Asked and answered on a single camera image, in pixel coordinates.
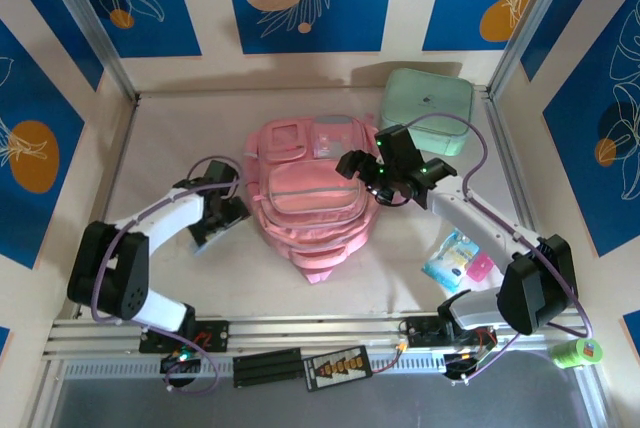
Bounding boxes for black right controller board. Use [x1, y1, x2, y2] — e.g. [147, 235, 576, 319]
[443, 350, 496, 383]

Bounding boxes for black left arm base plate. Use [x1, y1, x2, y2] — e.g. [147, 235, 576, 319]
[138, 320, 231, 354]

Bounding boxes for aluminium table rail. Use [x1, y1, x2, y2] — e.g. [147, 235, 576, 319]
[42, 310, 586, 364]

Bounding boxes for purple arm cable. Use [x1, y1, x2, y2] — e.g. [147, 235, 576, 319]
[92, 155, 244, 327]
[404, 112, 595, 387]

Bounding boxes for purple cable loop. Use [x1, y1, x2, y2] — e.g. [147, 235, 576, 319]
[163, 347, 221, 396]

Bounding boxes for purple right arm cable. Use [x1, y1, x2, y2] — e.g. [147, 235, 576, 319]
[404, 112, 595, 387]

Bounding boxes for black ribbed power block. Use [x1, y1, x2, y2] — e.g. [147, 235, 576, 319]
[232, 347, 305, 389]

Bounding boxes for black left controller board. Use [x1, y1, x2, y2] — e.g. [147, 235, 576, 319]
[159, 350, 204, 375]

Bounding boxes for aluminium frame post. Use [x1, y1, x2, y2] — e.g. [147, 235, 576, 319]
[487, 0, 581, 99]
[38, 0, 142, 105]

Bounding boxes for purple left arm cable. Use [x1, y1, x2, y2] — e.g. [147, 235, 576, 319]
[92, 155, 244, 327]

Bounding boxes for small pink flat item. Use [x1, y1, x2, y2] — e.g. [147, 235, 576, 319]
[467, 251, 494, 282]

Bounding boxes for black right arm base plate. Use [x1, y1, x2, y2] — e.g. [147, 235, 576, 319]
[403, 315, 499, 349]

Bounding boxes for grey slotted cable duct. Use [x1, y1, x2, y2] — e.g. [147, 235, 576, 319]
[59, 351, 594, 382]

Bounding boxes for pink backpack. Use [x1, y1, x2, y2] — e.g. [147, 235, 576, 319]
[243, 114, 384, 285]

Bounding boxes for light blue tissue packet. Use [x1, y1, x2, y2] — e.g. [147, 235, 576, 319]
[420, 228, 481, 294]

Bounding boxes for black controller board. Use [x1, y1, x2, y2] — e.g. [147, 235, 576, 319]
[443, 350, 496, 383]
[159, 350, 204, 375]

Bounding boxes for green tape roll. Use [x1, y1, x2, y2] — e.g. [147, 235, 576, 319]
[552, 336, 604, 370]

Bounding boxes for mint green zip case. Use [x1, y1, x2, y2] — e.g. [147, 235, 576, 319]
[378, 67, 475, 158]

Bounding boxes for aluminium side rail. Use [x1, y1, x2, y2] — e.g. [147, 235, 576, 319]
[477, 86, 560, 310]

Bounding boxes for black board yellow connectors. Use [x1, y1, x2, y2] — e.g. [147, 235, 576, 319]
[302, 345, 374, 393]

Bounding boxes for red wire orange plug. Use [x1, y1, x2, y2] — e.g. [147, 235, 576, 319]
[372, 342, 409, 374]

